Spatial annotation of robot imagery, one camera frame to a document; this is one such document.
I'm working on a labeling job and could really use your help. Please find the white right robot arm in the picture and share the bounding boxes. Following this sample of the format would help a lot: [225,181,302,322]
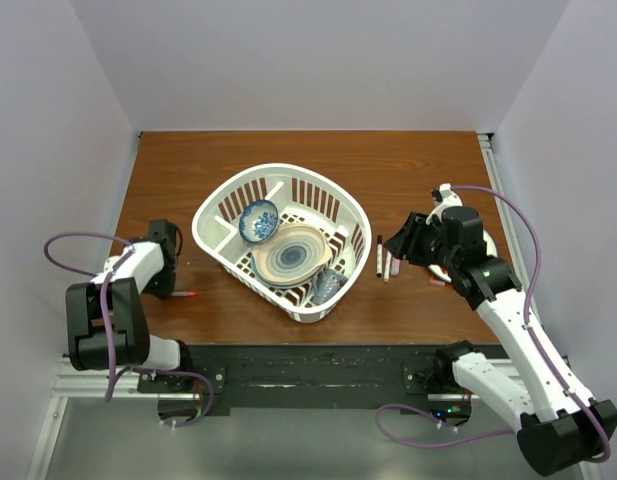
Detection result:
[384,206,617,476]

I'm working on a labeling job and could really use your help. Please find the watermelon pattern plate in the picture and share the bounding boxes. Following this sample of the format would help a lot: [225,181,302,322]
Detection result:
[428,231,498,284]

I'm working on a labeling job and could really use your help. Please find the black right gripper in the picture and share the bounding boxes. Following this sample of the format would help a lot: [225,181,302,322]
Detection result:
[383,211,458,271]

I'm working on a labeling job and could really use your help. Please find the blue patterned small bowl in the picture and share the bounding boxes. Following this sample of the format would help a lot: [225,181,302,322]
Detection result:
[238,199,280,244]

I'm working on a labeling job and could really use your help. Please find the white plastic dish basket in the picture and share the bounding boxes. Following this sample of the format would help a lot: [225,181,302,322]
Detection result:
[191,163,374,323]

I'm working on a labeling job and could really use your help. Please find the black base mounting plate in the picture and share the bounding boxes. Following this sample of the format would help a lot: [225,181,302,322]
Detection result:
[137,344,494,419]

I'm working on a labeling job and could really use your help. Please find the blue glass cup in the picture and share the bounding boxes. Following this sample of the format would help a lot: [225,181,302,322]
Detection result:
[312,269,348,305]

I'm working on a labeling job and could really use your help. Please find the pink highlighter pen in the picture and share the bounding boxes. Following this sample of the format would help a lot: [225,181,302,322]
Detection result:
[390,258,401,277]

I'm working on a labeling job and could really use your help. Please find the beige blue ringed plate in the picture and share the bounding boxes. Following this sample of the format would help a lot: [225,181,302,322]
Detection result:
[251,223,333,287]

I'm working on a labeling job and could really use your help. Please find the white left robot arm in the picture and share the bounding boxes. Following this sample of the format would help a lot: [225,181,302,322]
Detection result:
[66,237,195,401]

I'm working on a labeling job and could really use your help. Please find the aluminium frame rail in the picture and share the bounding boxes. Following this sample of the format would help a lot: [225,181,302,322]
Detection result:
[25,132,149,480]

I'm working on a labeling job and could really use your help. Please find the white black marker pen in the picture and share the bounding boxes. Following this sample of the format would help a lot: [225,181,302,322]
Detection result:
[376,234,384,278]

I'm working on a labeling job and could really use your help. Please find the white red pen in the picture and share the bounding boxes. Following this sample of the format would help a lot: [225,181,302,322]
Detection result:
[383,248,392,283]

